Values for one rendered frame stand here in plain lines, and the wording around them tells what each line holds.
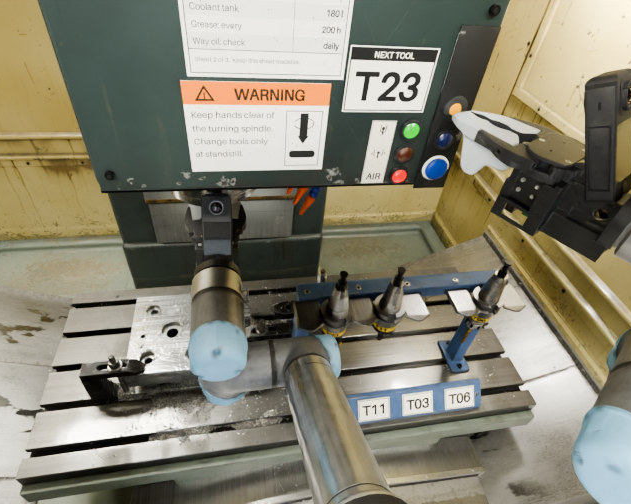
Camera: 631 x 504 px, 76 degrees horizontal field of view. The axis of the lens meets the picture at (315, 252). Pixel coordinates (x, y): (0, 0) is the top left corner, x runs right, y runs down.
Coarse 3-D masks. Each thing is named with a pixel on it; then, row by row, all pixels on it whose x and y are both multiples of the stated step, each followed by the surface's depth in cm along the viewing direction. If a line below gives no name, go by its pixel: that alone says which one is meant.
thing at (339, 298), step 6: (336, 288) 74; (336, 294) 74; (342, 294) 74; (330, 300) 77; (336, 300) 75; (342, 300) 75; (330, 306) 77; (336, 306) 76; (342, 306) 76; (330, 312) 77; (336, 312) 77; (342, 312) 77; (336, 318) 78
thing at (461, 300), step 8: (464, 288) 88; (448, 296) 86; (456, 296) 86; (464, 296) 86; (456, 304) 84; (464, 304) 84; (472, 304) 85; (456, 312) 83; (464, 312) 83; (472, 312) 83
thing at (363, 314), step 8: (360, 296) 84; (368, 296) 84; (352, 304) 82; (360, 304) 82; (368, 304) 82; (360, 312) 80; (368, 312) 81; (352, 320) 79; (360, 320) 79; (368, 320) 79; (376, 320) 80
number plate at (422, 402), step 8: (424, 392) 98; (432, 392) 98; (408, 400) 97; (416, 400) 97; (424, 400) 98; (432, 400) 98; (408, 408) 97; (416, 408) 97; (424, 408) 98; (432, 408) 98
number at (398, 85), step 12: (384, 72) 43; (396, 72) 44; (408, 72) 44; (420, 72) 44; (384, 84) 44; (396, 84) 45; (408, 84) 45; (420, 84) 45; (384, 96) 45; (396, 96) 45; (408, 96) 46; (420, 96) 46
